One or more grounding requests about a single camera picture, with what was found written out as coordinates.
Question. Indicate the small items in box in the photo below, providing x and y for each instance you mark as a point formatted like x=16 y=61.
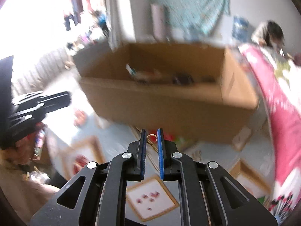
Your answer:
x=147 y=76

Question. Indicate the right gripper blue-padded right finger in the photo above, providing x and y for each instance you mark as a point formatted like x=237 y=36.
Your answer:
x=174 y=166

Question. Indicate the person's left hand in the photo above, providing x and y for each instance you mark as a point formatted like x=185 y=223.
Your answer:
x=24 y=149

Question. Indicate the dark-haired person in white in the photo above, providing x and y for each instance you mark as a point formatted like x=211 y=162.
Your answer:
x=268 y=34

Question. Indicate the black wristwatch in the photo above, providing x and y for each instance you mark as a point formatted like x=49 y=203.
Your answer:
x=182 y=80

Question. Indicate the hanging clothes on rack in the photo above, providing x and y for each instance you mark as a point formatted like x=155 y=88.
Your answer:
x=74 y=13

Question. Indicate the person's beige trouser leg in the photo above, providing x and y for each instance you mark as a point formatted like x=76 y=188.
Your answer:
x=25 y=197

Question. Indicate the blue water dispenser bottle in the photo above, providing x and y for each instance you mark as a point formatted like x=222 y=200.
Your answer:
x=240 y=28

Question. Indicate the brown cardboard box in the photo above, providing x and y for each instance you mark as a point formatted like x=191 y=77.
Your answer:
x=215 y=108

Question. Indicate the grey curtain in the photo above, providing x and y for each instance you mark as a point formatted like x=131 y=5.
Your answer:
x=120 y=22

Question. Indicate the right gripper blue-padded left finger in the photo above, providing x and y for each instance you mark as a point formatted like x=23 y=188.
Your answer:
x=128 y=166

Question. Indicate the rolled pink mat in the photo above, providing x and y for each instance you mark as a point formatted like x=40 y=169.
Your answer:
x=158 y=18

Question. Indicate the pink floral quilt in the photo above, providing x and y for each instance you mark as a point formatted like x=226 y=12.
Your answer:
x=279 y=82

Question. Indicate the teal floral wall cloth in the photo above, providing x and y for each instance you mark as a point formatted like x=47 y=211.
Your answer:
x=201 y=15

